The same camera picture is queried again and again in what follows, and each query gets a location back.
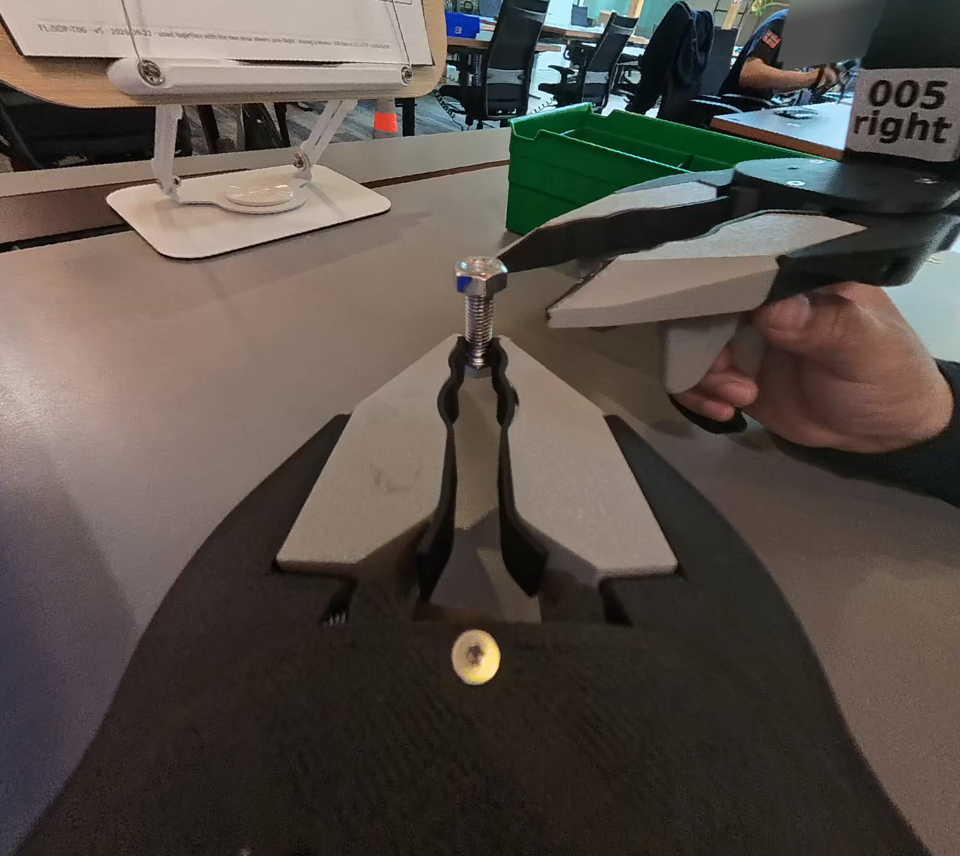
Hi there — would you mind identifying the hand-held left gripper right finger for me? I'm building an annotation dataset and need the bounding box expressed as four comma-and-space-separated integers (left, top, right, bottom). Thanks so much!
489, 336, 679, 596

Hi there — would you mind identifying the silver hex bolt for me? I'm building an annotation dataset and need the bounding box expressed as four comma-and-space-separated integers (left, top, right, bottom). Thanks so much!
453, 256, 510, 365

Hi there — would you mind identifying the green plastic bin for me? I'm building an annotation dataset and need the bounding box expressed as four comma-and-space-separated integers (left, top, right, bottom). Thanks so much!
506, 103, 819, 236

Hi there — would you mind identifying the black hanging jacket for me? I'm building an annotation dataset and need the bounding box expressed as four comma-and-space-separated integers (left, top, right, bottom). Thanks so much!
626, 1, 715, 122

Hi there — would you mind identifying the black office chair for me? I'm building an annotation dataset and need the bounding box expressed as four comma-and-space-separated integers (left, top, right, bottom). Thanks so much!
551, 12, 639, 110
442, 0, 550, 125

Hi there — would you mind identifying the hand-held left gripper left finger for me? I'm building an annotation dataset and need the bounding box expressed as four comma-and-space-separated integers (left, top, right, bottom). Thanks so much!
276, 335, 462, 603

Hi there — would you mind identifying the person's right forearm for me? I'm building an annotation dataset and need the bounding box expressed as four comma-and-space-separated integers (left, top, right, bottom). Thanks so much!
776, 359, 960, 508

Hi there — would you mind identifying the person's right hand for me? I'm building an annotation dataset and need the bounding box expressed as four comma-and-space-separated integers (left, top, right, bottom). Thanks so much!
675, 282, 954, 455

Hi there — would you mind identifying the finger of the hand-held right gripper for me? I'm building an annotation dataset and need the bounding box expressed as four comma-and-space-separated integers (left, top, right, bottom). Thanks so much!
545, 211, 869, 330
495, 167, 736, 273

